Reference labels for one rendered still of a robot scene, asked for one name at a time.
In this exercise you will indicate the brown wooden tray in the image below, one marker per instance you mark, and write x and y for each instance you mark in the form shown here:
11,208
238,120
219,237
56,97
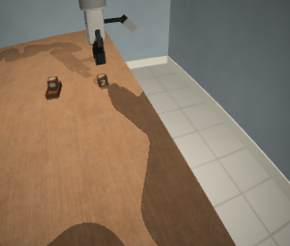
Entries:
53,93

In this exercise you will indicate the brown calendar cube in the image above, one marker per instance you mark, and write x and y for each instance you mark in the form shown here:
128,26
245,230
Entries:
53,82
102,80

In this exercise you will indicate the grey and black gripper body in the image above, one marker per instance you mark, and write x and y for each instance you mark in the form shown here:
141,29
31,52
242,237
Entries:
95,20

